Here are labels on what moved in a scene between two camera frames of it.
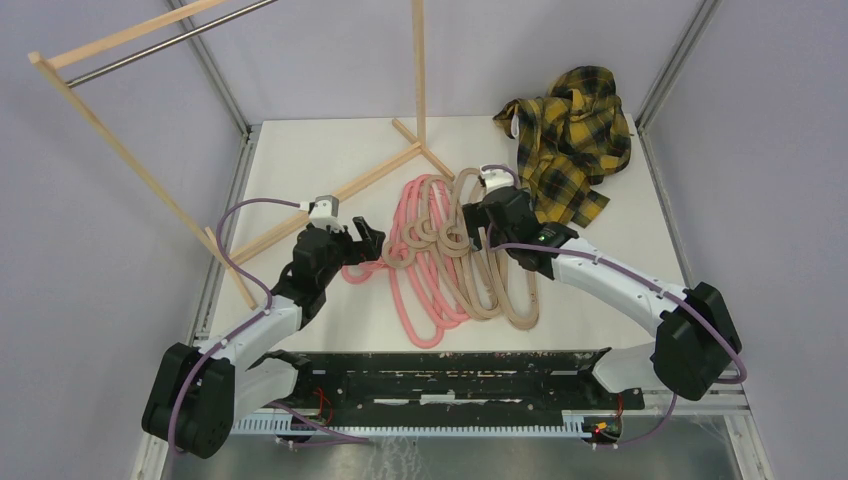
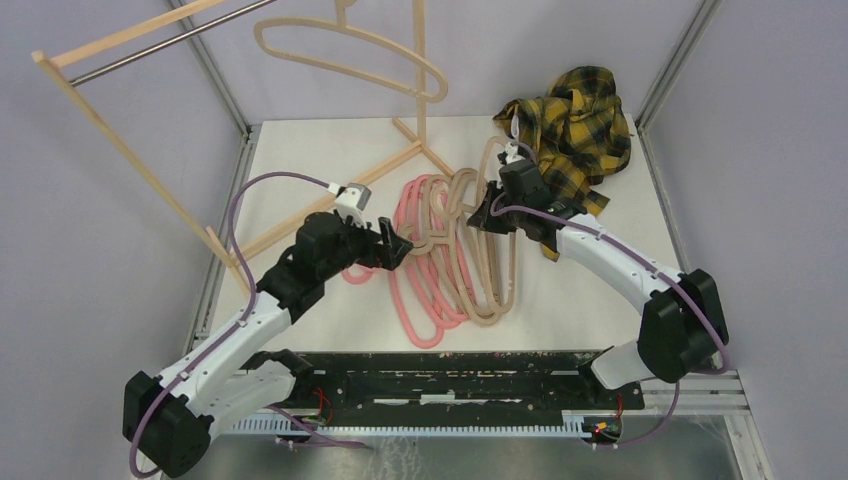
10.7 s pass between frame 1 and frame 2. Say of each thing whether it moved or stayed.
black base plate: stayed
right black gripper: moved
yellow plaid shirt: stayed
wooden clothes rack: stayed
